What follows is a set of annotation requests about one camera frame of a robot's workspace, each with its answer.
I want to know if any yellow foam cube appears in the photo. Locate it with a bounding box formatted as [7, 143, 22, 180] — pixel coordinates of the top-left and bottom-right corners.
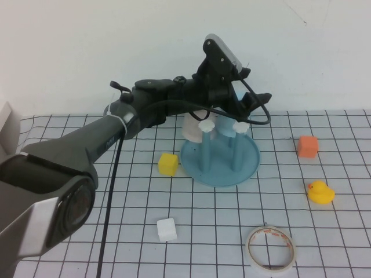
[157, 152, 179, 177]

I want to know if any white tape roll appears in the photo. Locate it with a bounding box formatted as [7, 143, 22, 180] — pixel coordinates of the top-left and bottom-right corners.
[245, 224, 297, 275]

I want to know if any white side shelf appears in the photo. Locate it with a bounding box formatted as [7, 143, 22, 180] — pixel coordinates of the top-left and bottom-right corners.
[0, 101, 23, 159]

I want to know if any yellow rubber duck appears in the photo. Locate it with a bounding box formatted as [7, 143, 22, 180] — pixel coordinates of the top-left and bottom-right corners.
[307, 180, 336, 205]

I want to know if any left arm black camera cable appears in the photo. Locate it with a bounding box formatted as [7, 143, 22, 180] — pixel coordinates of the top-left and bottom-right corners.
[96, 73, 272, 278]

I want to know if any left arm short black cable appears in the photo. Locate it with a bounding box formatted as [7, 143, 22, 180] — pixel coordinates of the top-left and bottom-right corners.
[109, 81, 133, 101]

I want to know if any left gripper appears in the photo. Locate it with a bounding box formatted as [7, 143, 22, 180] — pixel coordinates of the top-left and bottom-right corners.
[184, 58, 273, 119]

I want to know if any grid pattern tablecloth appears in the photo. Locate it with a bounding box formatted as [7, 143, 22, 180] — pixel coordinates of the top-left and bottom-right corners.
[0, 109, 371, 278]

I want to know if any white zip tie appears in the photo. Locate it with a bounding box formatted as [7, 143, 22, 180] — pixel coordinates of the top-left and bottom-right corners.
[108, 114, 129, 137]

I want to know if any white foam cube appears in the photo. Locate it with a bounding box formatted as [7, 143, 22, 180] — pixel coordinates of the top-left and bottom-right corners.
[156, 217, 178, 243]

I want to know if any orange foam cube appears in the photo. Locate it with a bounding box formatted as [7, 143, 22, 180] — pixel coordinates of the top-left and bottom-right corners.
[297, 136, 319, 159]

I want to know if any light blue plastic cup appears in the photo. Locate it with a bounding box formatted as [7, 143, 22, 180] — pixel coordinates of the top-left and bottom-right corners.
[215, 81, 248, 140]

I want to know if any blue cup stand with posts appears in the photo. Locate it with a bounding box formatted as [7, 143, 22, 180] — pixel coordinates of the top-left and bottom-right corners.
[179, 119, 261, 189]

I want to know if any pink plastic cup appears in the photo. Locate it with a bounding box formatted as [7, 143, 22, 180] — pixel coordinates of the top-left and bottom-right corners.
[181, 112, 217, 144]

